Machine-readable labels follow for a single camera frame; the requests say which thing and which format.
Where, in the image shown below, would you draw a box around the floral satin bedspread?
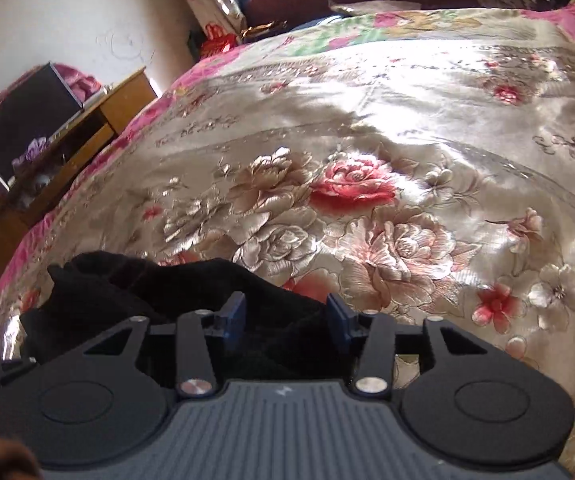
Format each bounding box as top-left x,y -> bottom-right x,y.
0,0 -> 575,480

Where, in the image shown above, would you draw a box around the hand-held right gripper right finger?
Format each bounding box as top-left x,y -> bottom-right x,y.
326,293 -> 469,395

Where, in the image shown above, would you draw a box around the red gift bag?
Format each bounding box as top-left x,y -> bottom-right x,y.
200,23 -> 239,59

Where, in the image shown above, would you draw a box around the brown handbag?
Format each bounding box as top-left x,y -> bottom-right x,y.
240,20 -> 288,42

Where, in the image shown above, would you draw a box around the black television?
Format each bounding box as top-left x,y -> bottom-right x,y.
0,62 -> 84,187

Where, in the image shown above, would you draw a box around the television with pink cover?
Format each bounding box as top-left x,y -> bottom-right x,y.
0,62 -> 102,221

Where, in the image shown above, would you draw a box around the wooden cabinet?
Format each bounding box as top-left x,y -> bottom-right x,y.
0,67 -> 159,288

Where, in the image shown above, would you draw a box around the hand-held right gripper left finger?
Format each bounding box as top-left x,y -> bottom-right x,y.
84,291 -> 246,399

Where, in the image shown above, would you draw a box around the black pants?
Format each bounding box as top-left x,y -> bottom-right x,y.
20,251 -> 364,392

